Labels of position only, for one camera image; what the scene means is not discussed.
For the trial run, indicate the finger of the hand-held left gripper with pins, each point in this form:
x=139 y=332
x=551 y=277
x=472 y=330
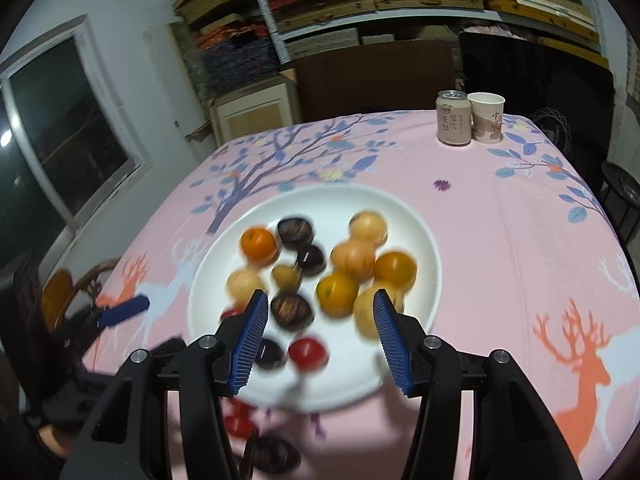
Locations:
x=169 y=348
x=125 y=310

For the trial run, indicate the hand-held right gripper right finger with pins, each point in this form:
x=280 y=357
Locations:
x=392 y=347

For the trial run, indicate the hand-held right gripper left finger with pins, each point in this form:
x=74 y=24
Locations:
x=247 y=350

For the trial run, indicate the red tomato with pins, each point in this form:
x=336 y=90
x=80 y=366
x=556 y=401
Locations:
x=308 y=354
x=241 y=421
x=231 y=315

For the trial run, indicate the orange mandarin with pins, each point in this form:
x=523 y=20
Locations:
x=396 y=271
x=337 y=296
x=258 y=246

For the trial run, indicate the small olive green fruit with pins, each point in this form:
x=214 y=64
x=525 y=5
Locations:
x=286 y=277

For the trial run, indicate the white round plate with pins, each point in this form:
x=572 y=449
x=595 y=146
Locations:
x=400 y=210

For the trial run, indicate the person's left hand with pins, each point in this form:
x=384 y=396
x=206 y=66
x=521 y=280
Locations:
x=52 y=440

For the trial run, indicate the carved wooden chair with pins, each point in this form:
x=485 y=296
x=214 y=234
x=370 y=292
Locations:
x=57 y=295

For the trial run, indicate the pink printed tablecloth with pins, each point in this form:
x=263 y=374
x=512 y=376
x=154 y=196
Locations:
x=500 y=260

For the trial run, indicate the white leaning panel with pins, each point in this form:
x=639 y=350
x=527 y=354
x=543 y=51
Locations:
x=172 y=80

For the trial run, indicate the cardboard box with wooden panel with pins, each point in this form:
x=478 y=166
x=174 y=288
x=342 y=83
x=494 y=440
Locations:
x=252 y=112

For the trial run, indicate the beverage can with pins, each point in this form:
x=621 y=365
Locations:
x=454 y=119

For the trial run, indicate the paper cup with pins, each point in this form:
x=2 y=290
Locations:
x=487 y=119

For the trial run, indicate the brown wooden chair back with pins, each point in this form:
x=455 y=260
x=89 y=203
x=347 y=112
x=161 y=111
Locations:
x=370 y=80

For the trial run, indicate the black round stool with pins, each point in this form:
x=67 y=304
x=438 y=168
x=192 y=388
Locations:
x=622 y=195

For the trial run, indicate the stack of patterned boxes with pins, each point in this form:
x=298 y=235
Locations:
x=225 y=35

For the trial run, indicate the black chair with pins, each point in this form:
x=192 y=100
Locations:
x=540 y=80

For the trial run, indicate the metal shelf rack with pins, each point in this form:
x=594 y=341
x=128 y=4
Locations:
x=267 y=20

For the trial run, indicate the window with white frame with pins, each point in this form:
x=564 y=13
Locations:
x=70 y=135

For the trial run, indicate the beige patterned wall panel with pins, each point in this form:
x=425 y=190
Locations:
x=632 y=62

